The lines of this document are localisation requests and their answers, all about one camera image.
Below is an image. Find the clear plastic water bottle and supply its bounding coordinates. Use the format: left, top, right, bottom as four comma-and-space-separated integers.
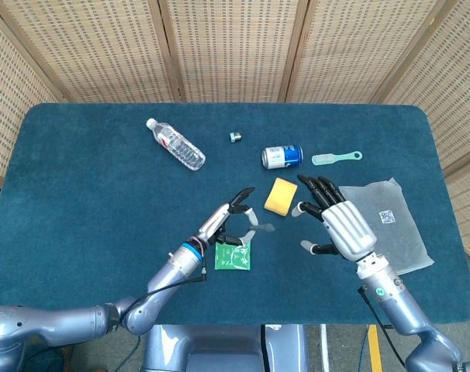
145, 118, 207, 171

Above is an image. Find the green tea packet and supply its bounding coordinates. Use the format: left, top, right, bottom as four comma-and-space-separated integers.
213, 240, 254, 271

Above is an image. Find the blue carpet table mat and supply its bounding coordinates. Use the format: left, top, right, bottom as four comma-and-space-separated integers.
0, 102, 470, 326

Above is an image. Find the grey plastic bag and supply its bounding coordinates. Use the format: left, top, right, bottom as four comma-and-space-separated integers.
337, 177, 434, 277

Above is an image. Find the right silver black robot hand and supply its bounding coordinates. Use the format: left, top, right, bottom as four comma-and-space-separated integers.
292, 175, 378, 262

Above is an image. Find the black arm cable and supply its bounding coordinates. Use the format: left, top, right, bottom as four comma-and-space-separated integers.
358, 285, 407, 367
135, 266, 209, 312

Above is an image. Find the woven rattan screen panel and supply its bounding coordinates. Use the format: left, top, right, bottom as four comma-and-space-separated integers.
157, 0, 309, 104
0, 7, 64, 187
0, 0, 181, 105
287, 0, 453, 105
382, 0, 470, 268

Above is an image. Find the silver robot torso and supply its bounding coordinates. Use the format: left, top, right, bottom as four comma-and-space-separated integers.
141, 324, 309, 372

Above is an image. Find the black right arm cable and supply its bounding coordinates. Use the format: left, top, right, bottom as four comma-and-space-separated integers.
358, 285, 407, 367

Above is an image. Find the mint green plastic brush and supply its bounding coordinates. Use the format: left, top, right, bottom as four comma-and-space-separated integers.
310, 150, 363, 167

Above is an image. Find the blue white drink can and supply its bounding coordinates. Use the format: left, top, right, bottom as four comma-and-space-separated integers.
261, 144, 304, 171

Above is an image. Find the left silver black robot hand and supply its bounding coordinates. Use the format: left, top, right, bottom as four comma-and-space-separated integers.
197, 187, 257, 247

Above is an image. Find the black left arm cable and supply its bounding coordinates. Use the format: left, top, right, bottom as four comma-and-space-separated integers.
135, 266, 209, 312

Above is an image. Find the yellow sponge block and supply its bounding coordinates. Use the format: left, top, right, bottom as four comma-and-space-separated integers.
263, 177, 299, 217

